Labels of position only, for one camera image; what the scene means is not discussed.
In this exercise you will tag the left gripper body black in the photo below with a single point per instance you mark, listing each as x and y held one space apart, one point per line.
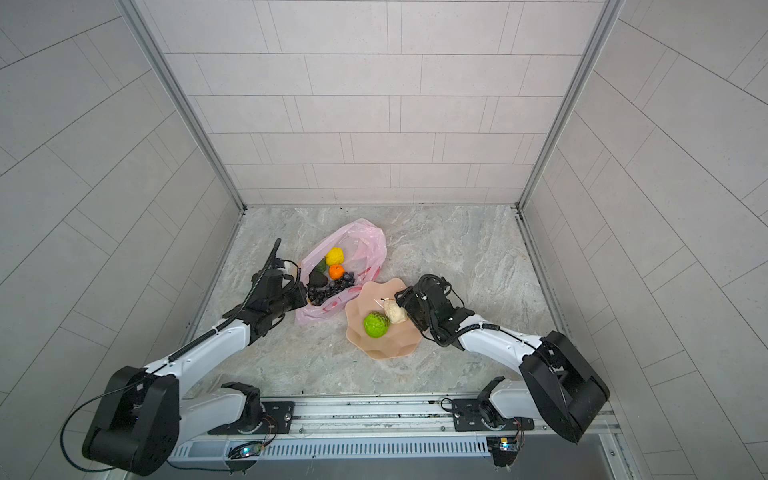
288 300

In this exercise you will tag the white vented grille strip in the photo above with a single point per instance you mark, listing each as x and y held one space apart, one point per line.
215 452

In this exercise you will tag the dark fake grapes bunch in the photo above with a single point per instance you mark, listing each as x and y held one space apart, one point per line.
319 296

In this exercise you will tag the circuit board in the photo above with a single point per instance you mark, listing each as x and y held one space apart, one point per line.
504 450
246 450

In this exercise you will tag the green fake fruit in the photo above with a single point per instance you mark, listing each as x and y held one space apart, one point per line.
376 324

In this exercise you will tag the orange fake tangerine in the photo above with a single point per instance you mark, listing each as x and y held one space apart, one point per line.
336 271

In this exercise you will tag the dark green fake lime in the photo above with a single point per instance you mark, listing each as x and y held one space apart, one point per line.
322 266

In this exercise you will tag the pink scalloped bowl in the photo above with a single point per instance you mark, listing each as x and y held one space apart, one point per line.
401 339

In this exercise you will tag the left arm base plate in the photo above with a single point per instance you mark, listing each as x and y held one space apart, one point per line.
264 418

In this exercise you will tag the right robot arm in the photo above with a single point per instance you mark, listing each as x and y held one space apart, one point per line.
562 386

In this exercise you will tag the dark brown fake fruit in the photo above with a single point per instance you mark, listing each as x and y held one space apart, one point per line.
317 279

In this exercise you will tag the right circuit board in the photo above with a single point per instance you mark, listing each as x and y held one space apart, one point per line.
504 450

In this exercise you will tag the cream fake garlic bulb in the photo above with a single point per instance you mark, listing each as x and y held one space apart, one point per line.
395 313

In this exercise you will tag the aluminium mounting rail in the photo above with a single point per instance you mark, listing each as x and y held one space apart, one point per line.
368 416

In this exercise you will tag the left circuit board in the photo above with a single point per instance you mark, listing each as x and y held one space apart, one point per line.
246 450

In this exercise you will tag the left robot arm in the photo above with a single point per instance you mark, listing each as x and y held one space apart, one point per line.
144 415

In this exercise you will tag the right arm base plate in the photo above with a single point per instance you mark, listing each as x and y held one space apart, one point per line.
480 415

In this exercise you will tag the pink plastic bag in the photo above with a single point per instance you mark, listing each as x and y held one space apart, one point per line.
365 250

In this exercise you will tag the yellow fake lemon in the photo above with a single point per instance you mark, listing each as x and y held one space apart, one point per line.
335 256

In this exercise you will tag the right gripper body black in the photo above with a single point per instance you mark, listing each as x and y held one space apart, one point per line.
416 311

